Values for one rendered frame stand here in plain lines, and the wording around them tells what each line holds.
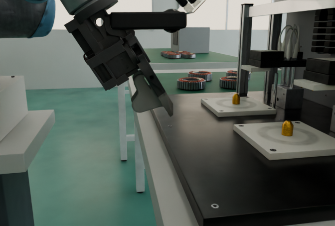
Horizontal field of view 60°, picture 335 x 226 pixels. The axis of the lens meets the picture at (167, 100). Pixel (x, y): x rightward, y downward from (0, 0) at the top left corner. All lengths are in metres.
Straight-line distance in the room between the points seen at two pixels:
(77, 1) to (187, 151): 0.29
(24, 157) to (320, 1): 0.65
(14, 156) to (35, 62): 4.80
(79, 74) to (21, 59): 0.96
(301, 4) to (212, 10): 4.77
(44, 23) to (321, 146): 0.62
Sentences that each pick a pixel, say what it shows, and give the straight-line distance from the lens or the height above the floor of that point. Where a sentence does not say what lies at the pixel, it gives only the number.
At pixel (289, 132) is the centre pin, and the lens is 0.58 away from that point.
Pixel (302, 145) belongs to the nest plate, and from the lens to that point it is 0.55.
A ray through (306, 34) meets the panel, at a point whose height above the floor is 0.96.
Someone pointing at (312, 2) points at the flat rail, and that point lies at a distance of 0.70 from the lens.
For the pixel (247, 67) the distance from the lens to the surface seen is 0.78.
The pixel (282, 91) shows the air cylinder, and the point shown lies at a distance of 0.83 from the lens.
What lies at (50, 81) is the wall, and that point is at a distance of 5.38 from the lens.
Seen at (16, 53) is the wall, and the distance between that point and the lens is 5.45.
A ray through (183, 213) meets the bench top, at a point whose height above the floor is 0.75.
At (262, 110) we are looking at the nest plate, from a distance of 0.74.
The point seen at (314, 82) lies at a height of 0.88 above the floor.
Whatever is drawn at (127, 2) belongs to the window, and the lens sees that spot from 5.21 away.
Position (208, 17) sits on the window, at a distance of 5.44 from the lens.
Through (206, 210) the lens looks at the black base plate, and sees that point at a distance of 0.36.
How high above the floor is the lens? 0.97
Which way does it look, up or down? 13 degrees down
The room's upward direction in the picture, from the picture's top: straight up
